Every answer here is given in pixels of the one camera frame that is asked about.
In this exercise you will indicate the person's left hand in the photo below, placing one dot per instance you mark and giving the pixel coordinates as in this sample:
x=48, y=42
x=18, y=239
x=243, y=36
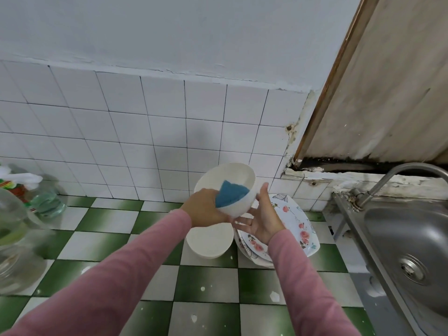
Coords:
x=199, y=210

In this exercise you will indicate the person's right hand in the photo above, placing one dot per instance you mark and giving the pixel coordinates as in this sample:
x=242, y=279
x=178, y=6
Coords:
x=264, y=220

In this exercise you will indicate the stack of floral plates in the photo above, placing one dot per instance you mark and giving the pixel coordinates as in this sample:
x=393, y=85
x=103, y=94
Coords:
x=299, y=220

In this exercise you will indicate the blue cleaning cloth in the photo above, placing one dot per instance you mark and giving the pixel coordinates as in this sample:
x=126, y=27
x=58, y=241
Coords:
x=231, y=194

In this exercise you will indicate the person's right forearm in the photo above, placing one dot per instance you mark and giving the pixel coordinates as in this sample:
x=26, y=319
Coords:
x=311, y=290

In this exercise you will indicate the person's left forearm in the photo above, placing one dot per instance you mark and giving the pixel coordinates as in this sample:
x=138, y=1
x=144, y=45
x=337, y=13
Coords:
x=98, y=283

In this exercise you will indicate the green checkered tile countertop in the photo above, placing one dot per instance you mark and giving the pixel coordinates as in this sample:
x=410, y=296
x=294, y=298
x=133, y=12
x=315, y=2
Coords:
x=105, y=220

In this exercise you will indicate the chrome faucet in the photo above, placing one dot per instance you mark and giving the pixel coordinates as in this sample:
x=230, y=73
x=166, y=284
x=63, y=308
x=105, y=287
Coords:
x=392, y=177

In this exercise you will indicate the clear bottle with green liquid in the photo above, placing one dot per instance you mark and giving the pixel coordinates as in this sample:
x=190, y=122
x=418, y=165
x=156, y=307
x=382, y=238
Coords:
x=47, y=205

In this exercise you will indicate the stainless steel sink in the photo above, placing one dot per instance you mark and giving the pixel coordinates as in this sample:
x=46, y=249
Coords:
x=413, y=255

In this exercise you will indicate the large clear plastic bottle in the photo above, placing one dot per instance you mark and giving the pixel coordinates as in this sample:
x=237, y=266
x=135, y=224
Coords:
x=17, y=255

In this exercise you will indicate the weathered wooden board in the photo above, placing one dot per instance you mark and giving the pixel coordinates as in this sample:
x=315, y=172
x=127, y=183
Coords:
x=385, y=73

